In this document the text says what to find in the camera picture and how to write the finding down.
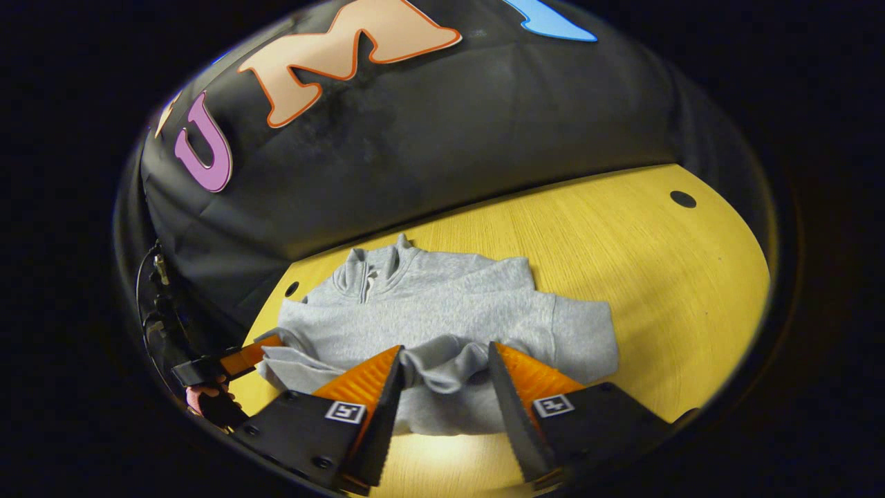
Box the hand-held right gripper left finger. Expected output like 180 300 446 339
232 344 406 496

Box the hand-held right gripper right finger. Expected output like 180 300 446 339
487 341 700 492

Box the grey zip-neck sweatshirt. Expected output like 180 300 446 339
256 233 620 436

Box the black backdrop cloth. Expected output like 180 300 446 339
114 0 775 360

